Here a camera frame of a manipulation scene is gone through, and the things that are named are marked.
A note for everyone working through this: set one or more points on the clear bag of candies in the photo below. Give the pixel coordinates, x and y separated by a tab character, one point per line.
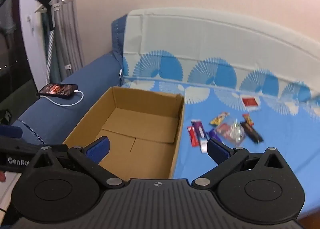
235	131

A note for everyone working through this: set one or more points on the black smartphone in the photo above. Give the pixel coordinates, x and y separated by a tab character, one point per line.
57	89

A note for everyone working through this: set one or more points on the black snack bar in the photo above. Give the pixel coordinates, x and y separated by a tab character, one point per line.
252	133

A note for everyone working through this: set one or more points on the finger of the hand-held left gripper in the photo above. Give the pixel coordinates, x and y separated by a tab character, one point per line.
10	132

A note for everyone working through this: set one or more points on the orange snack bar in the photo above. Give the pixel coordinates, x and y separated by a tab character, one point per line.
248	120

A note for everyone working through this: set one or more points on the purple and white packet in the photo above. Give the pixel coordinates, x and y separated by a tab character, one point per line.
198	128

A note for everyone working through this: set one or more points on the purple chocolate bar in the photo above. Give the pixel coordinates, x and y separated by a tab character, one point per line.
212	134

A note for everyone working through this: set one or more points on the large red packet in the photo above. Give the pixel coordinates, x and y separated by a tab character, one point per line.
250	101

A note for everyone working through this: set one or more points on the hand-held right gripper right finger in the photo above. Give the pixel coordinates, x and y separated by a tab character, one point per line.
217	150

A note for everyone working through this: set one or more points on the blue sofa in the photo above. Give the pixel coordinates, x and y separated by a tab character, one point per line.
75	76

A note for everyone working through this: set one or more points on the red stick packet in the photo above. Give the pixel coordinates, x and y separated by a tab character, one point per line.
192	136

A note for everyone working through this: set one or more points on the yellow snack bar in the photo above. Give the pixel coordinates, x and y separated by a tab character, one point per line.
218	118

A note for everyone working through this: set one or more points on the person's left hand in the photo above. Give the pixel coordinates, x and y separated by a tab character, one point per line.
2	176

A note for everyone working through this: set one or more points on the red coffee packet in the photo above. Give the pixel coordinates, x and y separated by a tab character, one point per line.
223	129

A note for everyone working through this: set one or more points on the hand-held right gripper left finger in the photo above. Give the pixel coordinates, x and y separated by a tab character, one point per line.
98	149

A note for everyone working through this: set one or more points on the brown cardboard box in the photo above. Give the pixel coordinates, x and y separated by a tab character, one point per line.
140	124

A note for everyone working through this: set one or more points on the white curtain clip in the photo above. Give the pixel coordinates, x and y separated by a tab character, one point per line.
68	66

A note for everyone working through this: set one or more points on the grey curtain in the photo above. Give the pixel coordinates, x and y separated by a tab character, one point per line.
67	31

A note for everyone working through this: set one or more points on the black garment steamer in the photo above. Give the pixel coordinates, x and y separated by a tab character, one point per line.
51	16

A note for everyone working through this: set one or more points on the blue fan-print blanket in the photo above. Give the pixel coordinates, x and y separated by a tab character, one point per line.
250	44

